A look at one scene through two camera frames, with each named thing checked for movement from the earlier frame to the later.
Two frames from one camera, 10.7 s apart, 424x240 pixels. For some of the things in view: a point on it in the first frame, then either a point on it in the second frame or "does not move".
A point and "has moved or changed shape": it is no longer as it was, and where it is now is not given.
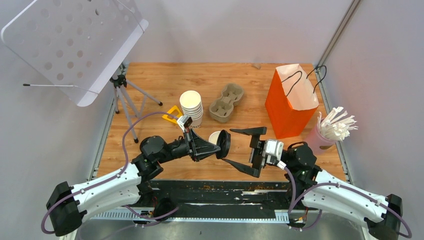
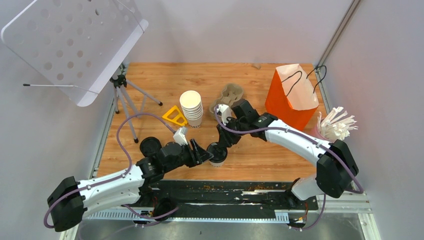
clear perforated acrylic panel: x=84 y=42 does not move
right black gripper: x=256 y=154 → x=226 y=139
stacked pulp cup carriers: x=221 y=109 does not move
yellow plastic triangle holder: x=173 y=114 does not move
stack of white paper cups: x=191 y=104 does not move
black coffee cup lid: x=223 y=142 has moved or changed shape
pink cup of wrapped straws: x=331 y=127 does not move
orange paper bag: x=291 y=102 does not move
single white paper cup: x=213 y=136 → x=216 y=165
